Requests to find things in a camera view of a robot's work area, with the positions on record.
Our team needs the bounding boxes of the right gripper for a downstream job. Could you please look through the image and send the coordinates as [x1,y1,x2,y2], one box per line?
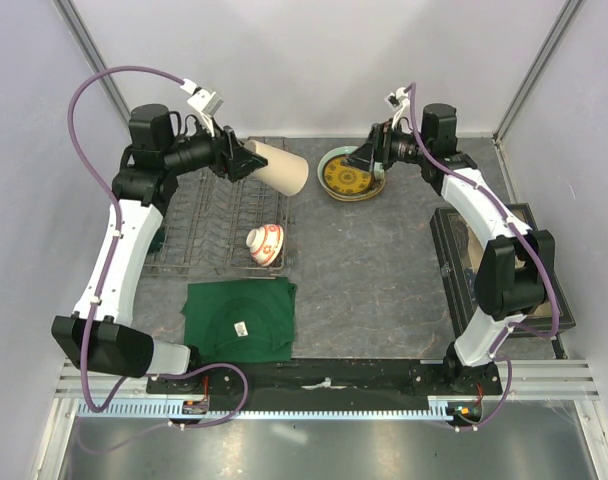
[340,118,430,174]

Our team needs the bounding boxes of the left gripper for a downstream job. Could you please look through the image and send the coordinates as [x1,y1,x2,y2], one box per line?
[163,111,267,183]

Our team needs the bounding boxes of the mint green flower plate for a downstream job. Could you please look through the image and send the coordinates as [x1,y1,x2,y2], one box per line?
[317,146,386,202]

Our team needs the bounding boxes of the yellow patterned small plate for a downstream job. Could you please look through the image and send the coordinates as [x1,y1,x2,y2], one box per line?
[322,154,375,195]

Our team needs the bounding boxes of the cream bird pattern plate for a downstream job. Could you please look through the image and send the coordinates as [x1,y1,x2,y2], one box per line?
[320,178,386,202]

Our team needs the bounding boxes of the beige cup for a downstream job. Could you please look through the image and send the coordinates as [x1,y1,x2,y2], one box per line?
[244,140,309,196]

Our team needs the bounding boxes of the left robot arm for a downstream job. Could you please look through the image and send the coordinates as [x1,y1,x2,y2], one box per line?
[51,104,268,393]

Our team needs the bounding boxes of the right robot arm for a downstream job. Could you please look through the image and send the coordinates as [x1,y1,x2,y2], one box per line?
[347,96,560,394]

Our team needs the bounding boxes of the white red pattern bowl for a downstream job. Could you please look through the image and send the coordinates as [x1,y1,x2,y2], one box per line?
[246,224,285,267]

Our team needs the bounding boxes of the dark green mug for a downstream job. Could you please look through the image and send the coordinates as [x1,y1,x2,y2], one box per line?
[148,229,165,254]

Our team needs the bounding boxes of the black glass lid box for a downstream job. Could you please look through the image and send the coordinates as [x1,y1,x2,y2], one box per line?
[429,203,576,338]

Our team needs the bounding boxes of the folded green cloth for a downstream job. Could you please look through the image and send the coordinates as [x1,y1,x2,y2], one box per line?
[182,277,297,364]

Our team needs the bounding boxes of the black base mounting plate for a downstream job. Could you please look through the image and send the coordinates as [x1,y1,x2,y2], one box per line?
[146,358,503,411]

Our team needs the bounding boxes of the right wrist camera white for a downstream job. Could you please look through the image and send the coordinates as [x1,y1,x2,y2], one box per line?
[385,86,413,132]

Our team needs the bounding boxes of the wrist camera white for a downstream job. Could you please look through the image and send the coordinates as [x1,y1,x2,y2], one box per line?
[385,86,413,132]
[181,79,223,137]

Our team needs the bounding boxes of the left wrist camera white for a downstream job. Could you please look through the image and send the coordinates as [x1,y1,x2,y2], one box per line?
[181,79,223,137]

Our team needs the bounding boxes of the grey wire dish rack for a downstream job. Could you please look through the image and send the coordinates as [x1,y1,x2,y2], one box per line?
[142,169,290,282]

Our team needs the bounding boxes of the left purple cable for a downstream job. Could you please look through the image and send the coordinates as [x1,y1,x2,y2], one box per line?
[66,66,249,454]

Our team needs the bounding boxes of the blue slotted cable duct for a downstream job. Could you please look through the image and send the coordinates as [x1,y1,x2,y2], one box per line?
[76,399,455,421]

